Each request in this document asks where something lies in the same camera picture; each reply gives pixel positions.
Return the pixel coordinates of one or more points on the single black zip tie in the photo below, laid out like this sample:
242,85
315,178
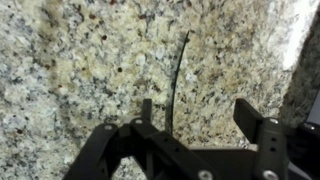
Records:
170,113

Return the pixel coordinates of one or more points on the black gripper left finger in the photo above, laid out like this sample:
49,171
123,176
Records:
100,146

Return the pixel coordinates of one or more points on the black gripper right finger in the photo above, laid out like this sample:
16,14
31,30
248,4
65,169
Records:
271,150

